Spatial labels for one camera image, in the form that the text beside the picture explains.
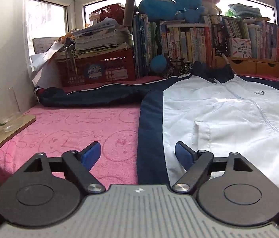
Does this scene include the red plastic crate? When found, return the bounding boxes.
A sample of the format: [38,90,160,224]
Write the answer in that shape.
[55,48,135,88]

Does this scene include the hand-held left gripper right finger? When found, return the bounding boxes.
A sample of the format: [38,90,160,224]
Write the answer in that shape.
[172,141,254,194]

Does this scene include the pale braided cord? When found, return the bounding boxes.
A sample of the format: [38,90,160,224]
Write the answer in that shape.
[222,56,236,75]

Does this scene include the red mesh basket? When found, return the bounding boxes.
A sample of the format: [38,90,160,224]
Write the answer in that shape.
[90,4,125,24]

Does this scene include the stack of papers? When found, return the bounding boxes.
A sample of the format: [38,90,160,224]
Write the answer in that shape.
[64,17,133,57]

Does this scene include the row of books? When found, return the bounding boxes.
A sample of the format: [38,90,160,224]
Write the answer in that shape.
[133,13,279,78]

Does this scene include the wooden drawer organizer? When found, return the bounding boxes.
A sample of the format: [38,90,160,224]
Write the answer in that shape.
[212,55,279,76]

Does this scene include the glass cup with green handle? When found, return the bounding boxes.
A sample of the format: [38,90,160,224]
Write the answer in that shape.
[0,87,22,132]

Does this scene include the grid-lined board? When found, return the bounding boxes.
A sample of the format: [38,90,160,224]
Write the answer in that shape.
[32,37,61,55]

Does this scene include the teal plush toy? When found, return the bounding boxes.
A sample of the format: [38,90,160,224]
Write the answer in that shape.
[138,0,180,21]

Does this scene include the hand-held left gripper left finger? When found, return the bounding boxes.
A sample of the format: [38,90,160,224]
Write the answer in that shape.
[23,141,105,195]

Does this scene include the navy and white jacket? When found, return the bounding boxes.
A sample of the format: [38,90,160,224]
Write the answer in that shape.
[33,61,279,207]

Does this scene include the black miniature bicycle model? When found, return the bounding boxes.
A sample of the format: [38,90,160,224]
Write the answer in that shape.
[161,57,194,78]

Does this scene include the loose white paper sheets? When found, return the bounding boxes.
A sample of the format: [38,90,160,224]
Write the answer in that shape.
[30,41,67,87]

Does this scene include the white colourful-print box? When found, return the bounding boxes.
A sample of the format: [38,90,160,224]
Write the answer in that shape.
[229,38,252,58]

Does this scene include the blue plush ball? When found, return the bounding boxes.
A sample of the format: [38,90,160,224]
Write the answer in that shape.
[149,55,167,73]

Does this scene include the teal paper stack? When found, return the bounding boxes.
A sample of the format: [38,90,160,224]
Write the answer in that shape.
[229,4,261,19]

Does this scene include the grey cardboard tube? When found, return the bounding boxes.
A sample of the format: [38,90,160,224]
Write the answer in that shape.
[123,0,136,26]

